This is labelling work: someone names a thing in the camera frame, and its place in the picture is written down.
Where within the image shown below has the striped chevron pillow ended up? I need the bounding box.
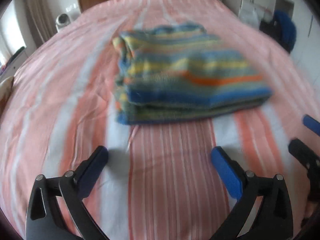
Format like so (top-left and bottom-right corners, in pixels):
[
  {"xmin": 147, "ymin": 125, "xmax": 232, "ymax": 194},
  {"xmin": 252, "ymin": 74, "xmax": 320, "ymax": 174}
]
[{"xmin": 0, "ymin": 76, "xmax": 15, "ymax": 115}]

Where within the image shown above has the beige curtain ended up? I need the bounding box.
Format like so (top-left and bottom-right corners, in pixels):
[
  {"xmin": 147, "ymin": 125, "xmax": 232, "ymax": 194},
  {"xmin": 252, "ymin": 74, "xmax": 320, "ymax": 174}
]
[{"xmin": 26, "ymin": 0, "xmax": 56, "ymax": 48}]

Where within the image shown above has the white plastic bag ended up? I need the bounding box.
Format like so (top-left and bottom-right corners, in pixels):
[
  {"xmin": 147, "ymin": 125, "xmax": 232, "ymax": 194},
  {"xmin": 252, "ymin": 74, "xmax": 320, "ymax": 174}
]
[{"xmin": 238, "ymin": 0, "xmax": 260, "ymax": 29}]

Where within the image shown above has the white desk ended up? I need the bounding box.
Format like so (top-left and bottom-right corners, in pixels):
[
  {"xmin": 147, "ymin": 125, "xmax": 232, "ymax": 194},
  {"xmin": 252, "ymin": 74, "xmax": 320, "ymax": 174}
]
[{"xmin": 222, "ymin": 0, "xmax": 273, "ymax": 29}]

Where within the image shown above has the blue garment on chair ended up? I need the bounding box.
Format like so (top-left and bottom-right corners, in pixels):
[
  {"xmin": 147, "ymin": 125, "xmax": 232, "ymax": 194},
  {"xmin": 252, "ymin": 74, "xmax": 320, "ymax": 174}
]
[{"xmin": 273, "ymin": 10, "xmax": 297, "ymax": 53}]

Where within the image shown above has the pink striped bed cover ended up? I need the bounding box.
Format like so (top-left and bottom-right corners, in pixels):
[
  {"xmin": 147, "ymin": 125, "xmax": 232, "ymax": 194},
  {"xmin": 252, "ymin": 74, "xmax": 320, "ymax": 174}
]
[{"xmin": 1, "ymin": 0, "xmax": 319, "ymax": 239}]

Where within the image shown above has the striped knit sweater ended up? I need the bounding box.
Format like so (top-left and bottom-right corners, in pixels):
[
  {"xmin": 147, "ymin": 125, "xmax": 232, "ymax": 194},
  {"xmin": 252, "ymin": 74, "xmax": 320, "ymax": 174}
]
[{"xmin": 113, "ymin": 23, "xmax": 272, "ymax": 125}]

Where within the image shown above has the white round fan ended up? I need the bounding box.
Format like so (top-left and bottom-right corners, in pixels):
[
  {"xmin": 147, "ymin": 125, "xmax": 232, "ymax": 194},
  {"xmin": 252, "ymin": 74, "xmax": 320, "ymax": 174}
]
[{"xmin": 55, "ymin": 13, "xmax": 71, "ymax": 32}]

